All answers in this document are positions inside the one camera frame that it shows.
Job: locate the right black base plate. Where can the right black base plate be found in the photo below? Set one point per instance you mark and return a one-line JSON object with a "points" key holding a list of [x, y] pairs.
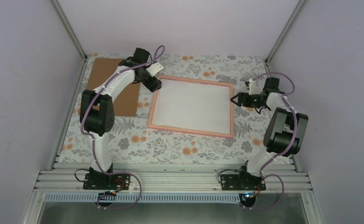
{"points": [[235, 182]]}

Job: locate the grey slotted cable duct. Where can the grey slotted cable duct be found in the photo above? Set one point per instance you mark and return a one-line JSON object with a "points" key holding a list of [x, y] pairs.
{"points": [[90, 197]]}

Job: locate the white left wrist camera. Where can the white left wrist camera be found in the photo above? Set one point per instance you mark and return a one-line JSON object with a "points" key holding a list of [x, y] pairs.
{"points": [[155, 68]]}

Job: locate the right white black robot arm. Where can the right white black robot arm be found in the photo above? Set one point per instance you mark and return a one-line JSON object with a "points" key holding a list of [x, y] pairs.
{"points": [[283, 136]]}

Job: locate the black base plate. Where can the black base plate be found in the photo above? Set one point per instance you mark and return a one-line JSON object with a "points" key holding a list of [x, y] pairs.
{"points": [[106, 182], [235, 182]]}

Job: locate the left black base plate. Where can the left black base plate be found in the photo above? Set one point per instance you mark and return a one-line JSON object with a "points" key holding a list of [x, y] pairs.
{"points": [[106, 182]]}

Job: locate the sunset photo print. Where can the sunset photo print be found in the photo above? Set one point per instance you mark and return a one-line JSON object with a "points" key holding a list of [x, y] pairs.
{"points": [[194, 105]]}

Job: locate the brown cardboard backing board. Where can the brown cardboard backing board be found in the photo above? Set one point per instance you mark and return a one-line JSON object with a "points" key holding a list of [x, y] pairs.
{"points": [[127, 101]]}

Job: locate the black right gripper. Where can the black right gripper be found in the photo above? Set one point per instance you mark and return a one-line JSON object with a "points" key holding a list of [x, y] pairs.
{"points": [[242, 96]]}

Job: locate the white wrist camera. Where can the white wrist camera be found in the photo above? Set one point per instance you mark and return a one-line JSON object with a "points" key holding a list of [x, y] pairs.
{"points": [[155, 68], [252, 87]]}

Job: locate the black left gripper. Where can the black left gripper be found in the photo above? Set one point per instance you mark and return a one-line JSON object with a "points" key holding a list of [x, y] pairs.
{"points": [[153, 86]]}

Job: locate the aluminium mounting rail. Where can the aluminium mounting rail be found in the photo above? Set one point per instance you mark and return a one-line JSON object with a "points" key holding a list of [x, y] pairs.
{"points": [[166, 178]]}

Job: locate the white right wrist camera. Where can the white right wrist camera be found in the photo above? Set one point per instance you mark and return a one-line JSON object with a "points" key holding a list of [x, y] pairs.
{"points": [[252, 87]]}

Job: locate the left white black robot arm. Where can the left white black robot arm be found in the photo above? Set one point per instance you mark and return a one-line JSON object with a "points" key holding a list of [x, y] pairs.
{"points": [[97, 112]]}

